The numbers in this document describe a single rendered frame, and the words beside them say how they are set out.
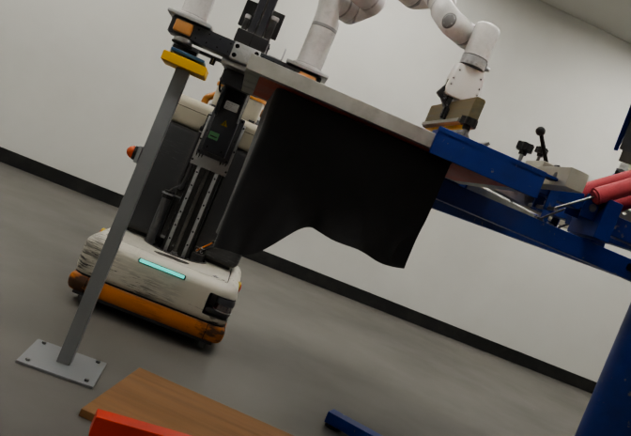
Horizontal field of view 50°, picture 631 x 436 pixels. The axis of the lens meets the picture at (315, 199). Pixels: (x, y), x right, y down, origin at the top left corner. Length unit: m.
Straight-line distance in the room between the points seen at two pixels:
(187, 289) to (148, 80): 3.32
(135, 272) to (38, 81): 3.44
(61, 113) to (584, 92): 4.44
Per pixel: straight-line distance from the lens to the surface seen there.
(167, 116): 2.03
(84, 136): 5.83
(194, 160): 2.88
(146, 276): 2.70
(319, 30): 2.48
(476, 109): 1.83
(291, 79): 1.64
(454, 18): 2.06
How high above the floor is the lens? 0.75
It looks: 1 degrees down
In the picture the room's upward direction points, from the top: 22 degrees clockwise
